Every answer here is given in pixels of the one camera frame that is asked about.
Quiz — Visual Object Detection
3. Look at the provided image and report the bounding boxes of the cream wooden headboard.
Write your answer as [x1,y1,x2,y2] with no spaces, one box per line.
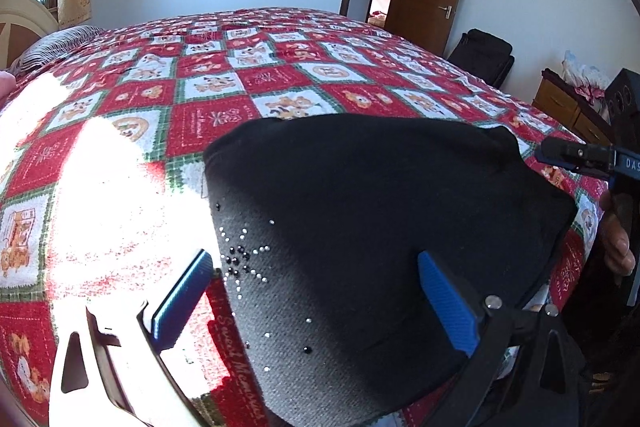
[0,0,61,70]

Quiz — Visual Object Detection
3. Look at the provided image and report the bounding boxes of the striped pillow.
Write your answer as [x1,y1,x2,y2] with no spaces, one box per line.
[10,25,107,75]

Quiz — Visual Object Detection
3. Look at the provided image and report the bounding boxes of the red checkered printed blanket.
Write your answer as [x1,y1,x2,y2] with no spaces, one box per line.
[0,6,617,427]

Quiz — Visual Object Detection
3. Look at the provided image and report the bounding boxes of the person's right hand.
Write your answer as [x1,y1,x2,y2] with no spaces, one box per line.
[599,191,639,279]

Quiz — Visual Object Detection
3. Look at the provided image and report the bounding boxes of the black pants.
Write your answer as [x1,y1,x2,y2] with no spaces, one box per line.
[202,113,579,427]

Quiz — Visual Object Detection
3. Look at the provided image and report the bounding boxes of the wooden cabinet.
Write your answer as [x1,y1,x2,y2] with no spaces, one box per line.
[531,68,615,146]

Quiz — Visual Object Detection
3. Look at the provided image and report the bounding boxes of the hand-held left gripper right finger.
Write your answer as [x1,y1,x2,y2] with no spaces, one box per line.
[416,250,587,427]

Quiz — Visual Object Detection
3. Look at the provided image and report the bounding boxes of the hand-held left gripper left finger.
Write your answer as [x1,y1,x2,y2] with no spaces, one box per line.
[47,249,217,427]

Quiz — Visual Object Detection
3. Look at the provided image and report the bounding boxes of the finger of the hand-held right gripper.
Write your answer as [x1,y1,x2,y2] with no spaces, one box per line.
[535,136,616,180]

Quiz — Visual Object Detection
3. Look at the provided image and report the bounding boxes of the white plastic bag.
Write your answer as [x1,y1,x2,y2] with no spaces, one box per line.
[560,50,614,92]

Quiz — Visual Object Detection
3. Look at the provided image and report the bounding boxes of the black bag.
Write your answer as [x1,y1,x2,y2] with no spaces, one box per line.
[446,28,516,88]

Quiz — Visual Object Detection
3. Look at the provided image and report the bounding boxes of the person's right forearm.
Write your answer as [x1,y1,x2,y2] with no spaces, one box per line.
[570,237,640,427]

